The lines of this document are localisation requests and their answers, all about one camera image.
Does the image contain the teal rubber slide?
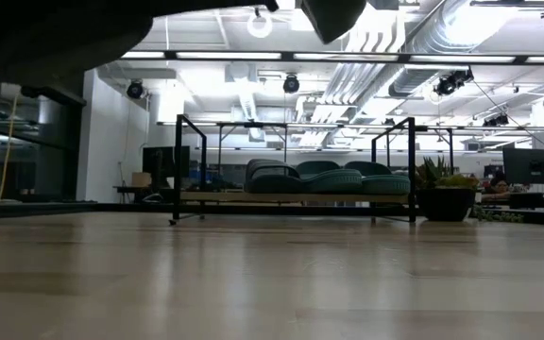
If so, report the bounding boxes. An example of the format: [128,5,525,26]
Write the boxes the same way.
[345,161,412,196]
[295,160,364,195]

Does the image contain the dark grey rubber slide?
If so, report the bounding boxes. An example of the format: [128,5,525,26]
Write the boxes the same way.
[244,158,307,195]
[0,0,281,91]

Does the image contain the black metal wooden shelf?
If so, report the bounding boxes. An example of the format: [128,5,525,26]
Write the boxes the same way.
[168,113,418,227]

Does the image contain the round black ceiling speaker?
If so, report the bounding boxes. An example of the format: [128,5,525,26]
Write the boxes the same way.
[282,74,301,94]
[126,78,145,100]

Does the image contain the long ceiling light strip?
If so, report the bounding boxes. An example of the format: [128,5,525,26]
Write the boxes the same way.
[120,49,544,66]

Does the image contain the black ceiling spotlight cluster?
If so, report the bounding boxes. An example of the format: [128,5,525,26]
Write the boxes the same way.
[433,68,475,97]

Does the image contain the black ceiling spotlights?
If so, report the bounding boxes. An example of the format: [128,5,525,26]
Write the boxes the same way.
[483,112,510,128]

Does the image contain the black pot with succulents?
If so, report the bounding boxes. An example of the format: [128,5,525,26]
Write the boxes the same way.
[416,155,481,223]

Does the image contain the person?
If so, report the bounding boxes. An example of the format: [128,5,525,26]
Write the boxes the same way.
[481,170,514,203]

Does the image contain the brown cardboard box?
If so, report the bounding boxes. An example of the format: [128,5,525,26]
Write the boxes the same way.
[130,171,152,188]

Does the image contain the trailing green plant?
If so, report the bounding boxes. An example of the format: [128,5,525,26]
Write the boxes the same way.
[470,203,524,224]

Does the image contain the dark background desk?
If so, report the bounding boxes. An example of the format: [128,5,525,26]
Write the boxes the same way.
[112,184,175,204]

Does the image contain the silver ventilation duct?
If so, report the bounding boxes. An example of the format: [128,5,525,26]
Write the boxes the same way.
[388,0,490,98]

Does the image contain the black metal background frame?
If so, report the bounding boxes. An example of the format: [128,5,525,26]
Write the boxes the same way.
[216,121,289,179]
[416,125,456,174]

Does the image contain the yellow hanging cable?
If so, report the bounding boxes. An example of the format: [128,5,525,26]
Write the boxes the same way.
[0,92,19,204]

